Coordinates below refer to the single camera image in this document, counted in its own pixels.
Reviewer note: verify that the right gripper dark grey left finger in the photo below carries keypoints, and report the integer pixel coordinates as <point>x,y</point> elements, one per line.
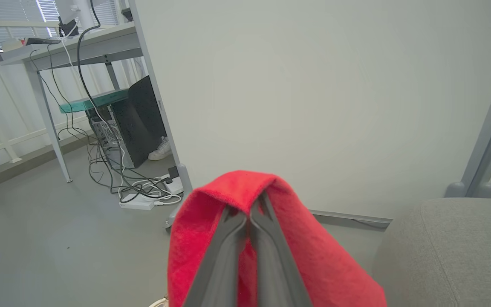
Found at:
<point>222,264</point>

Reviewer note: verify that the window blinds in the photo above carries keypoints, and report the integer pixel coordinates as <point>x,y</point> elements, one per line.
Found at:
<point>7,13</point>

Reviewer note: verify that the white monitor stand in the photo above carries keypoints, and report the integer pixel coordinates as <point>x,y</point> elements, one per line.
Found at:
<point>84,13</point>

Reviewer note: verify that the white partition panel grey frame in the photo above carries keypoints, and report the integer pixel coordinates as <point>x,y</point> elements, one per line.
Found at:
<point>313,106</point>

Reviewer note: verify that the grey office desk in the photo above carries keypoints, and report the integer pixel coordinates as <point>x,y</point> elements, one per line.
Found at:
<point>100,42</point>

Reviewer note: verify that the wide white power strip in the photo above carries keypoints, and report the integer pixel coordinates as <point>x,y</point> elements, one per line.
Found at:
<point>174,186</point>

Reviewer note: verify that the grey fabric sofa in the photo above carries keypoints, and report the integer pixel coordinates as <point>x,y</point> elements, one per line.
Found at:
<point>450,256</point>

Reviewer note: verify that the black computer tower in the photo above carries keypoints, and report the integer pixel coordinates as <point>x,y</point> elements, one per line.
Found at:
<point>139,123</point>

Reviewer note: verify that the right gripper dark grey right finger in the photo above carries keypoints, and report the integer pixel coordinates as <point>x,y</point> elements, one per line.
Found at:
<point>273,264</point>

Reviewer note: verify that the teal shelf board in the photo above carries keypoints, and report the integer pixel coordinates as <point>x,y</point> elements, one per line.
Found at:
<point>83,103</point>

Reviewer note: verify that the grey framed partition with feet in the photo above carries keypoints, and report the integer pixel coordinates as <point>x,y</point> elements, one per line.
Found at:
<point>489,140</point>

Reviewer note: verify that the cream laundry basket brown rim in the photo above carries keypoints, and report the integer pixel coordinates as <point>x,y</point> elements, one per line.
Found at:
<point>160,303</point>

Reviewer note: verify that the flat black device on desk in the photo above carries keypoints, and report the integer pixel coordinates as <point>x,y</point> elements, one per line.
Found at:
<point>41,41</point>

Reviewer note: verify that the long white power strip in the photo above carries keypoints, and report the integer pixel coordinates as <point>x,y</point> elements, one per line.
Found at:
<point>137,203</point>

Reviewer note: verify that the white sneaker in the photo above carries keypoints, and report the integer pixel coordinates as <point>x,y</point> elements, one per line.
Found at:
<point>160,151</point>

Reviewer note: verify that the red garment with white trim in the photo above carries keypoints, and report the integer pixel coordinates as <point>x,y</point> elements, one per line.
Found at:
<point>326,264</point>

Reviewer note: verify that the black power adapter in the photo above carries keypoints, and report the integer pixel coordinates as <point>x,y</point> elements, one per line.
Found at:
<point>173,172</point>

